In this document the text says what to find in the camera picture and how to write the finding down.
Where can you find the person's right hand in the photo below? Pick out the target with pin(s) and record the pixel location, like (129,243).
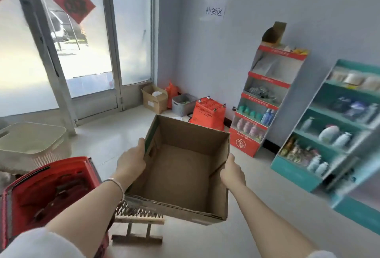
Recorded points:
(233,176)

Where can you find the row of green bottles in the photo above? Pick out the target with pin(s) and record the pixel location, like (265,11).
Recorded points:
(249,113)

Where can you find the cream plastic laundry basket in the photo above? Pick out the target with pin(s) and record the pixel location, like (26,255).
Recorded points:
(29,142)

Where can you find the person's left thumb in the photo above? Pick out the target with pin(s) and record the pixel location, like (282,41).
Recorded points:
(142,146)

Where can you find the grey packets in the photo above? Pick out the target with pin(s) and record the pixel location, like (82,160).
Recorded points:
(261,91)

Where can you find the grey plastic storage bin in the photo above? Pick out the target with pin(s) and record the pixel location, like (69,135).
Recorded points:
(182,107)

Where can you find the person's right thumb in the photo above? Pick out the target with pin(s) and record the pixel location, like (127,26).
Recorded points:
(230,159)

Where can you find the orange plastic bag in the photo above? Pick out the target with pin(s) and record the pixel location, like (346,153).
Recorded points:
(172,91)

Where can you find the person's white sleeve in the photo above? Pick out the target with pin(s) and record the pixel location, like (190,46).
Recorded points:
(322,254)
(32,244)

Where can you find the row of assorted small bottles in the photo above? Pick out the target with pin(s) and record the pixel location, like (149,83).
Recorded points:
(302,155)

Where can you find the group of blue bottles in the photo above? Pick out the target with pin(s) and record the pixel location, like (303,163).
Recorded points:
(268,116)

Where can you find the row of dark blue bottles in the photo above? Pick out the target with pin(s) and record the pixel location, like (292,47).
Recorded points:
(353,108)

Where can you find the wooden rack with metal springs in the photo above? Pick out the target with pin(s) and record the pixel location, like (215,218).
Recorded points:
(139,221)

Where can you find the row of pink bottles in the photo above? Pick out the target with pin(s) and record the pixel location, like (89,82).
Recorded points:
(249,127)

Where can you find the yellow packets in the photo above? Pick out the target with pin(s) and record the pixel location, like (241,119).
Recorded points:
(299,50)

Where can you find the small cardboard box with papers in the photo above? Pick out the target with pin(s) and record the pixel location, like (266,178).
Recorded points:
(154,103)

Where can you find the red plastic shopping basket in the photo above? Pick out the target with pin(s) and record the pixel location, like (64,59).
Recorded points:
(44,189)

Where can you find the person's left forearm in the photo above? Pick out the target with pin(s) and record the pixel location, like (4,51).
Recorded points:
(89,216)

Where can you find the red and white display shelf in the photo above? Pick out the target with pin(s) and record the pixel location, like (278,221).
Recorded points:
(246,143)

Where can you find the white paper wall sign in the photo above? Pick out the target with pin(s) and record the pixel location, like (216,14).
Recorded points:
(213,10)

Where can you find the small open brown carton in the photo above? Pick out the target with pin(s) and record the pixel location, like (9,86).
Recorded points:
(279,29)

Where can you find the row of white bottles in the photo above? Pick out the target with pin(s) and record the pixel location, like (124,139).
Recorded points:
(328,133)

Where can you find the red square paper decoration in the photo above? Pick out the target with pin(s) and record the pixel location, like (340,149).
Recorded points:
(73,2)

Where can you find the row of beige rolls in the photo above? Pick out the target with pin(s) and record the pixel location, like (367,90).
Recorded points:
(353,78)

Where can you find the person's left hand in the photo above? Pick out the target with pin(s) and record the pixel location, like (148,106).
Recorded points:
(130,161)

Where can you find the person's right forearm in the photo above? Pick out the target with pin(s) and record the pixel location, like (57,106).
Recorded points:
(267,222)

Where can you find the glass door with metal frame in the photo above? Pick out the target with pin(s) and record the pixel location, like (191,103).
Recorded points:
(111,44)

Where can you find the white car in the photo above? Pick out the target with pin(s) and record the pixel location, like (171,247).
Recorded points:
(58,29)

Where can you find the brown cardboard box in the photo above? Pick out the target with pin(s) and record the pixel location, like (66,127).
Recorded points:
(178,171)

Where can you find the teal display shelf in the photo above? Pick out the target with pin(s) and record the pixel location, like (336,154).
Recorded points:
(359,210)
(297,174)

